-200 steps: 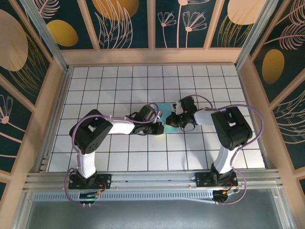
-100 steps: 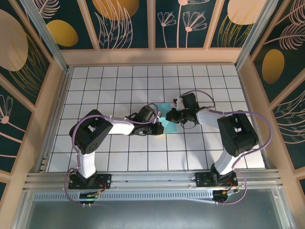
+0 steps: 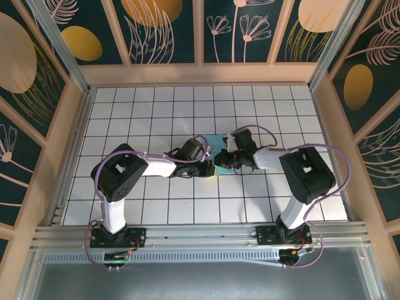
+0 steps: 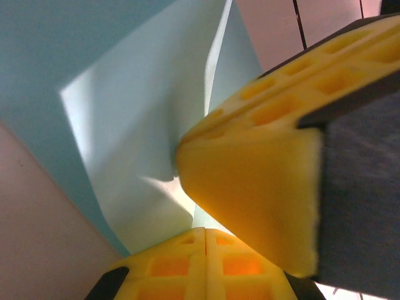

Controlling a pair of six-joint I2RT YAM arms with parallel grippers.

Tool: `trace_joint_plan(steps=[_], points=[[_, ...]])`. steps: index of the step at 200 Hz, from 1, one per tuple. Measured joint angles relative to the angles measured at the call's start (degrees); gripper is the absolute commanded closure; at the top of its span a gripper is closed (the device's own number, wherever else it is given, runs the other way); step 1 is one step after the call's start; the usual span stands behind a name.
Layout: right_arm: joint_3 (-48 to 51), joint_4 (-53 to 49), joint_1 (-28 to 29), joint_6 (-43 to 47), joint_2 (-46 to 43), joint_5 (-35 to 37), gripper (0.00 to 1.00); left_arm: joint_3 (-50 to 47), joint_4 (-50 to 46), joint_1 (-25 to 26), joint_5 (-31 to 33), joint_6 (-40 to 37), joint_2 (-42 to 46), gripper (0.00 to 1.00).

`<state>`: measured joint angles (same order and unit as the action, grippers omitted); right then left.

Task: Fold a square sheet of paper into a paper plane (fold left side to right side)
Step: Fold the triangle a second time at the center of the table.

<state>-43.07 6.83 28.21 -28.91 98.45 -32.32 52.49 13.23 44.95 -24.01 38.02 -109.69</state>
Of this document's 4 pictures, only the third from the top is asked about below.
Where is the teal square paper sheet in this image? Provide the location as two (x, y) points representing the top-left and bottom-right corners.
(204, 134), (234, 176)

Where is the grey metal panel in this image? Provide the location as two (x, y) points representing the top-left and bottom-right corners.
(18, 246), (385, 300)

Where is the aluminium mounting rail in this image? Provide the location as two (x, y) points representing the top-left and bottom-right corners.
(31, 221), (369, 248)

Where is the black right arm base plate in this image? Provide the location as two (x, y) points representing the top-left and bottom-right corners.
(255, 224), (313, 246)

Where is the slotted grey cable duct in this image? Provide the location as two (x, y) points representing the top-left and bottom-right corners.
(43, 249), (282, 265)

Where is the aluminium side rail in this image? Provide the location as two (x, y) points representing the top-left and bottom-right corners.
(309, 84), (359, 223)
(46, 87), (94, 226)

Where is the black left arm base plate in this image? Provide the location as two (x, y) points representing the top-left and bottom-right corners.
(89, 227), (148, 248)

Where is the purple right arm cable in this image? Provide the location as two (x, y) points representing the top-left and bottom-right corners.
(232, 124), (351, 269)

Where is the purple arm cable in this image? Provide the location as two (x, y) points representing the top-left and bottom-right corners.
(232, 124), (351, 269)
(84, 134), (216, 272)

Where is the aluminium frame post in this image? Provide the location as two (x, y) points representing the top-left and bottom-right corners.
(24, 0), (93, 96)
(307, 0), (373, 91)

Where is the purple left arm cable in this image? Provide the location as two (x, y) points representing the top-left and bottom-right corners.
(84, 134), (216, 272)

